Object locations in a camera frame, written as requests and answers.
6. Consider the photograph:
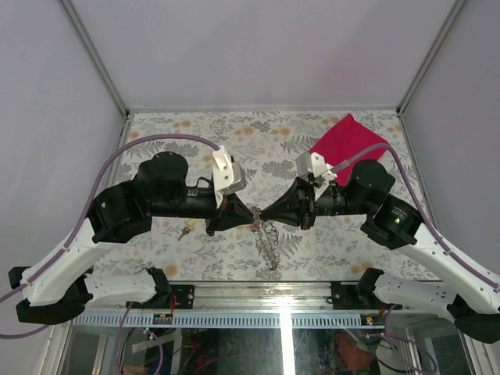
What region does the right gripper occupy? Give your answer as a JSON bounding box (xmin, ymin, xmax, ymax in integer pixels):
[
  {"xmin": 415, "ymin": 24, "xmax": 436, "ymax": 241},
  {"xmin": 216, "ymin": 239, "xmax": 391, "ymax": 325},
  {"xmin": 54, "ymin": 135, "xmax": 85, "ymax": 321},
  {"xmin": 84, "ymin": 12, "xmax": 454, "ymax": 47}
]
[{"xmin": 259, "ymin": 175, "xmax": 373, "ymax": 230}]

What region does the metal ring key organizer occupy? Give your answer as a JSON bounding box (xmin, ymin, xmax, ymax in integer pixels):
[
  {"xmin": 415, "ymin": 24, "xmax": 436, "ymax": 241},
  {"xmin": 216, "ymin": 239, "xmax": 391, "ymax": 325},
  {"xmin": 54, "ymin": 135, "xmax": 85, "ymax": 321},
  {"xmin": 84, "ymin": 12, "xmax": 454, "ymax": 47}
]
[{"xmin": 250, "ymin": 206, "xmax": 280, "ymax": 271}]

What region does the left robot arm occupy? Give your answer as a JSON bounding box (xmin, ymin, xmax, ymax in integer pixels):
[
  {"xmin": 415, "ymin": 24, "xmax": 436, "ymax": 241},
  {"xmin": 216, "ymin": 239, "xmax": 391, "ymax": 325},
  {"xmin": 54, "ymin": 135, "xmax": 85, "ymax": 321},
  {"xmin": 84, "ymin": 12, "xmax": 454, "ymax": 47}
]
[{"xmin": 9, "ymin": 152, "xmax": 253, "ymax": 325}]

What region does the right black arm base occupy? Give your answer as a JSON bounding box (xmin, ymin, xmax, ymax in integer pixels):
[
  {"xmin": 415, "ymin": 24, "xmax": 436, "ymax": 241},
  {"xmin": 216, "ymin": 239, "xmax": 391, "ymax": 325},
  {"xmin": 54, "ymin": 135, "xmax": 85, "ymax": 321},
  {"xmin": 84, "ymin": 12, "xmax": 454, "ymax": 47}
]
[{"xmin": 327, "ymin": 268, "xmax": 384, "ymax": 310}]

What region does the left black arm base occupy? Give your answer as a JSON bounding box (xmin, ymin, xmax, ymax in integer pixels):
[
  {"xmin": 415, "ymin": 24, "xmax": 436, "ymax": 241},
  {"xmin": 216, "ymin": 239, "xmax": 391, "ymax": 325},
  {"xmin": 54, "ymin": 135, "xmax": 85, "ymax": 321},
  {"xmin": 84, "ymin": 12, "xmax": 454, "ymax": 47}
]
[{"xmin": 141, "ymin": 267, "xmax": 195, "ymax": 310}]

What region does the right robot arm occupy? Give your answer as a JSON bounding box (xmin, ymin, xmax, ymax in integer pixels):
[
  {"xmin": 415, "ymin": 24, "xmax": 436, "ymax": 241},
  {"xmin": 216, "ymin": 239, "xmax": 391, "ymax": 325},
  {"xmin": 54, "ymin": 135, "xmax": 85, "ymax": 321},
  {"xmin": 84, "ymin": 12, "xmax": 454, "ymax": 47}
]
[{"xmin": 260, "ymin": 160, "xmax": 499, "ymax": 344}]

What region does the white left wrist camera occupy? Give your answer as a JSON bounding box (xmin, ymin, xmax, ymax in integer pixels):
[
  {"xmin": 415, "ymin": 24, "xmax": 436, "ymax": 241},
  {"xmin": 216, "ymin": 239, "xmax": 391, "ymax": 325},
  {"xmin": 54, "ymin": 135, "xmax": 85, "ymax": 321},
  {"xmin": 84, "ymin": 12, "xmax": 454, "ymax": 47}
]
[{"xmin": 212, "ymin": 145, "xmax": 247, "ymax": 208}]

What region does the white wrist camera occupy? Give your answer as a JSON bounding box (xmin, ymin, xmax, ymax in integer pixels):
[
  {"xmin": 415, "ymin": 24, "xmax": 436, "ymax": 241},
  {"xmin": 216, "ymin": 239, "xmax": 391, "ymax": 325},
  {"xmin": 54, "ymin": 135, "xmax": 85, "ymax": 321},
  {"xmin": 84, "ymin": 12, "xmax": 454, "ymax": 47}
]
[
  {"xmin": 295, "ymin": 152, "xmax": 338, "ymax": 201},
  {"xmin": 212, "ymin": 145, "xmax": 247, "ymax": 208}
]

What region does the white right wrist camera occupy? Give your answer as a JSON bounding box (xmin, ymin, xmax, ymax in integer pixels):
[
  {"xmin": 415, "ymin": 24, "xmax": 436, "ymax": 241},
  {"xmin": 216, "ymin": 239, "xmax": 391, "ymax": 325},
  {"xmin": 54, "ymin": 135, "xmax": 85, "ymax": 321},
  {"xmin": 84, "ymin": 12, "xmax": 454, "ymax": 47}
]
[{"xmin": 295, "ymin": 152, "xmax": 338, "ymax": 201}]

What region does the aluminium front rail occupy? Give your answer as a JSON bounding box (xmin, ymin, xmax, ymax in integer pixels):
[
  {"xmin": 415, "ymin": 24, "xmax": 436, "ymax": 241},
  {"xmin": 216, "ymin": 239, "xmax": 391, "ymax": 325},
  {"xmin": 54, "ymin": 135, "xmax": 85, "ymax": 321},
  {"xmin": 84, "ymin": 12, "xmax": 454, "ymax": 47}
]
[{"xmin": 58, "ymin": 279, "xmax": 480, "ymax": 329}]

